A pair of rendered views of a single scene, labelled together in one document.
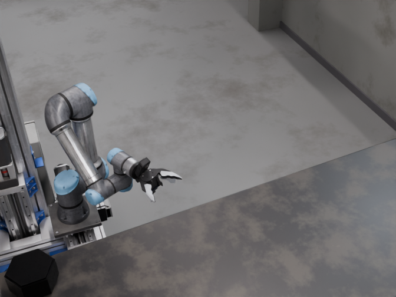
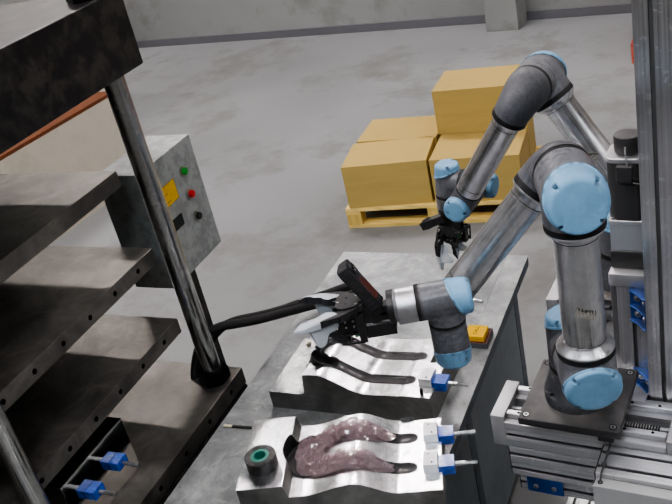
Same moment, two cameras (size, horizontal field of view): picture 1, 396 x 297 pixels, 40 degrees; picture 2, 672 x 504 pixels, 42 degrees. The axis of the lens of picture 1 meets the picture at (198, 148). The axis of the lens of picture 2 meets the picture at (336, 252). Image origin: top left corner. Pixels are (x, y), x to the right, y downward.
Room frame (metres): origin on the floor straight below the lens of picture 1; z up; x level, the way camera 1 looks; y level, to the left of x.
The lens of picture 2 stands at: (2.83, -0.71, 2.38)
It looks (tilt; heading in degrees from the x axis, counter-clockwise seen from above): 28 degrees down; 142
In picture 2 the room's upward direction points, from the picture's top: 13 degrees counter-clockwise
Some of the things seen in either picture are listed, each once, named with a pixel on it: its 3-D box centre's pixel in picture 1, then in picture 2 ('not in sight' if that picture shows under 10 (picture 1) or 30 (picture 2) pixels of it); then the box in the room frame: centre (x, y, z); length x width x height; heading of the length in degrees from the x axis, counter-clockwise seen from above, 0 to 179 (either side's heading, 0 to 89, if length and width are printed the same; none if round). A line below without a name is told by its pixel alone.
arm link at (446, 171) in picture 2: not in sight; (448, 179); (1.16, 1.06, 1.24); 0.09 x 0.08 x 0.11; 16
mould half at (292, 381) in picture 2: not in sight; (362, 368); (1.17, 0.56, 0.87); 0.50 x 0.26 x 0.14; 23
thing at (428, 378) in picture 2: not in sight; (444, 382); (1.45, 0.61, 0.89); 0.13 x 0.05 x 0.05; 23
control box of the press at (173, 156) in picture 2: not in sight; (207, 345); (0.45, 0.48, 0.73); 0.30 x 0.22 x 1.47; 113
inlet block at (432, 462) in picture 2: not in sight; (450, 464); (1.63, 0.40, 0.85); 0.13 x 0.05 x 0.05; 41
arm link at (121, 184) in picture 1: (120, 180); (449, 335); (1.77, 0.34, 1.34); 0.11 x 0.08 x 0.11; 135
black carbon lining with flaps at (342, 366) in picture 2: not in sight; (362, 356); (1.19, 0.56, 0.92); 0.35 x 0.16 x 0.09; 23
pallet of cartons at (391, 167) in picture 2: not in sight; (440, 145); (-0.52, 2.81, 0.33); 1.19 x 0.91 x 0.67; 18
